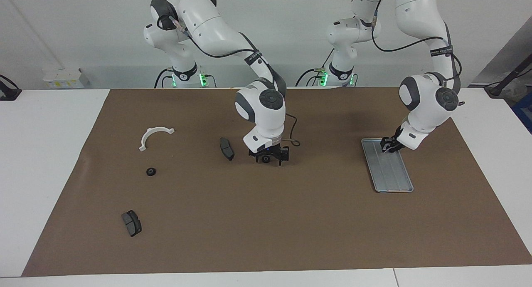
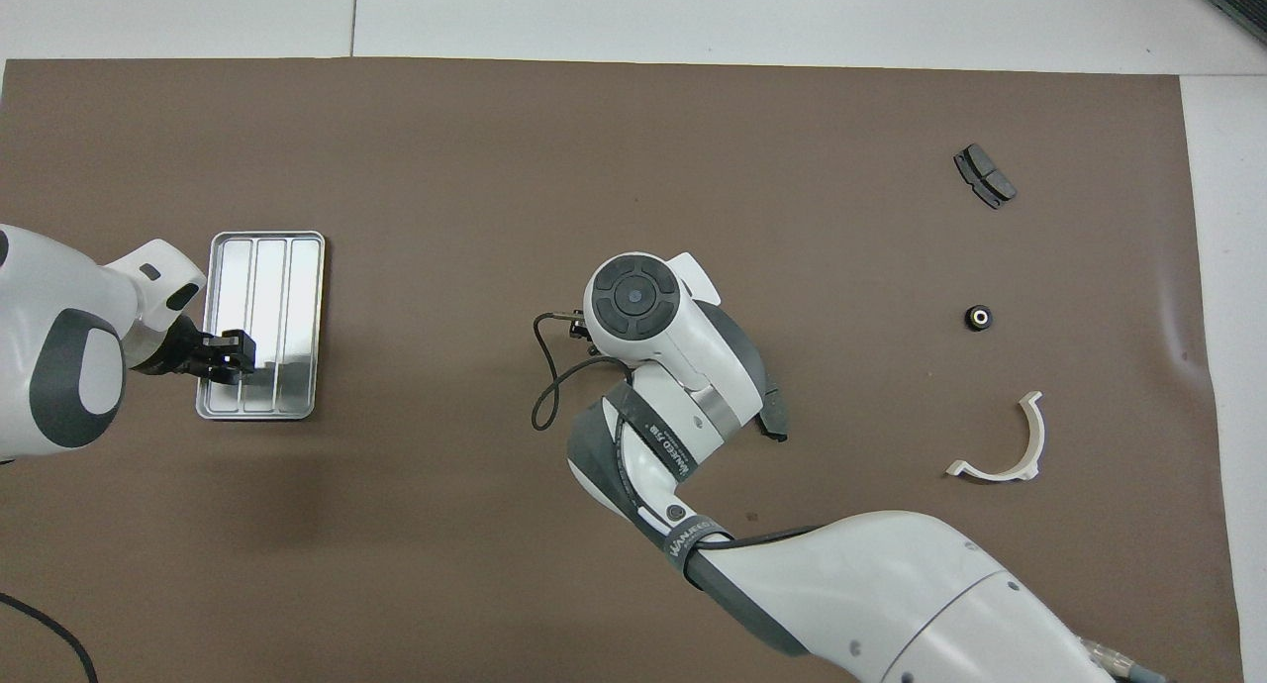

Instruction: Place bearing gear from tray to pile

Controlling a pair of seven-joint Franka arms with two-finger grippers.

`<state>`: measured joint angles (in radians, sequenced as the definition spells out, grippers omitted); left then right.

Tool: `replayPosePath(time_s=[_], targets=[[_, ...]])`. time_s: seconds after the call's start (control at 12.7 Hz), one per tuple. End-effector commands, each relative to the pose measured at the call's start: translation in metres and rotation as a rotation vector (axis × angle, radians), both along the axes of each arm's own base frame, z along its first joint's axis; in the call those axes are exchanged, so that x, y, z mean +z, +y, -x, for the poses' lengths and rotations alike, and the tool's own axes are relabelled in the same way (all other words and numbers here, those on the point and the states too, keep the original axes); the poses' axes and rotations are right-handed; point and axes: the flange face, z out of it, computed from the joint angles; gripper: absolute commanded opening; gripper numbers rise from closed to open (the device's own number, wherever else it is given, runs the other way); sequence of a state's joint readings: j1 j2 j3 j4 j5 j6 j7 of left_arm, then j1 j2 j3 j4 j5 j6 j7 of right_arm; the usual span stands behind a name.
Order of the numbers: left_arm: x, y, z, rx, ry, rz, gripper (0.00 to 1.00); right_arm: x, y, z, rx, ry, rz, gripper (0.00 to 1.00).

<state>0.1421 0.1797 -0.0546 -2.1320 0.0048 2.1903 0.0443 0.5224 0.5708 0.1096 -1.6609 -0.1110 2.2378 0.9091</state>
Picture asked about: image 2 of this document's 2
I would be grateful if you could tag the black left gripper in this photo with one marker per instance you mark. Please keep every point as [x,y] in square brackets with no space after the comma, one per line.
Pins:
[183,351]

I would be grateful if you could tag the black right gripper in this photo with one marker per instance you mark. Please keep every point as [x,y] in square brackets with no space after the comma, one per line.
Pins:
[582,329]

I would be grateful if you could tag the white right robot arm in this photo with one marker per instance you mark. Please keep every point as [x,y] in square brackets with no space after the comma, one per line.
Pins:
[891,604]

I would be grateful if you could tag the white curved plastic bracket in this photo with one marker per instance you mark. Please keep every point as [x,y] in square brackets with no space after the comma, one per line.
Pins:
[1034,436]

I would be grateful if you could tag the brown paper mat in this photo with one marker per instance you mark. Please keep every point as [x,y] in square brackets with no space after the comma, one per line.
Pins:
[594,168]

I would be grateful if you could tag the large black bearing gear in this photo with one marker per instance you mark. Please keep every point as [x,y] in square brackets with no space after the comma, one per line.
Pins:
[979,318]

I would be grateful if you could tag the silver metal tray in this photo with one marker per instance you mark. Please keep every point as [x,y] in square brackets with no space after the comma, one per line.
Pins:
[287,297]

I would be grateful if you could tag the dark grey brake pad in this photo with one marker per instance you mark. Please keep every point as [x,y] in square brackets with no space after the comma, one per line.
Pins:
[777,428]
[985,175]

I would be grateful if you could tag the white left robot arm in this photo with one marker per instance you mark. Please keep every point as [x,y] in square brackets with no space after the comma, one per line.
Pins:
[49,297]

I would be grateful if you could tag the grey ribbed metal block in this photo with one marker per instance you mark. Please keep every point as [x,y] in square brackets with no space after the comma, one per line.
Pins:
[1237,0]

